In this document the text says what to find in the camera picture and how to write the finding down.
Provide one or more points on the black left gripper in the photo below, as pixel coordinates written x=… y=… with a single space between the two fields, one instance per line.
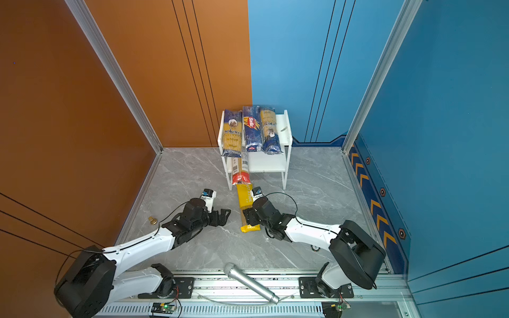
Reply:
x=216 y=221

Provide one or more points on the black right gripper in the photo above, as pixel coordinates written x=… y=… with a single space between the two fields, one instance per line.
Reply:
x=250 y=216

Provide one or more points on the red spaghetti pack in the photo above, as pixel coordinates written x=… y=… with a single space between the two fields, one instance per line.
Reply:
x=240 y=170

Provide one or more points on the blue yellow portrait spaghetti pack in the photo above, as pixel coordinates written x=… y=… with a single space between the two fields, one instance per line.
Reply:
x=270 y=137

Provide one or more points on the dark blue Barilla spaghetti pack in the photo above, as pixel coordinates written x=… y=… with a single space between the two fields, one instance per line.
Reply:
x=252 y=128

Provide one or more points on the blue yellow pasta bag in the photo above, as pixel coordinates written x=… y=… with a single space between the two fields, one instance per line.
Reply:
x=232 y=134

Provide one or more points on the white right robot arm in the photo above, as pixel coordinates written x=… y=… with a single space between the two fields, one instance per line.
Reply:
x=358 y=257

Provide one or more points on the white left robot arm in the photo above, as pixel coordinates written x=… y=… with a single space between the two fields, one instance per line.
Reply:
x=99 y=277

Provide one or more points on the white metal shelf rack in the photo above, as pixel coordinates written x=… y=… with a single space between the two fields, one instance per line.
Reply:
x=260 y=162

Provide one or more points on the silver microphone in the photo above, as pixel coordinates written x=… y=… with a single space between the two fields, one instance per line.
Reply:
x=234 y=272

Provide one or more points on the small brass weight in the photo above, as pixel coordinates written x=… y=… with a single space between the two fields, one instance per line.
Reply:
x=152 y=220

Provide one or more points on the green circuit board left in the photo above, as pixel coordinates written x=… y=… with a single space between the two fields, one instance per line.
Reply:
x=164 y=309

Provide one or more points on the circuit board right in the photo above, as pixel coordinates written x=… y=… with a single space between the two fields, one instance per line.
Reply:
x=334 y=309

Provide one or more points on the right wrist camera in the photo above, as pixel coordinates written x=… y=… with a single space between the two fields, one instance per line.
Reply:
x=256 y=193

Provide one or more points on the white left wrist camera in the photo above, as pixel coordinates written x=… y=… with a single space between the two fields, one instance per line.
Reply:
x=208 y=195

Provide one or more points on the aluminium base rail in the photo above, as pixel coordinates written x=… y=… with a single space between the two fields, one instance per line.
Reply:
x=286 y=293

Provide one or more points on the aluminium corner post right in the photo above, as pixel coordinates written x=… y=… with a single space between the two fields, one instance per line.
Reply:
x=396 y=38

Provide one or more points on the aluminium corner post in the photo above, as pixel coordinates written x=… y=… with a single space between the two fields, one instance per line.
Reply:
x=90 y=28
x=396 y=38

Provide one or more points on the aluminium corner post left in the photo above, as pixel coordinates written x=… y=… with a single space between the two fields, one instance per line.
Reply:
x=90 y=28

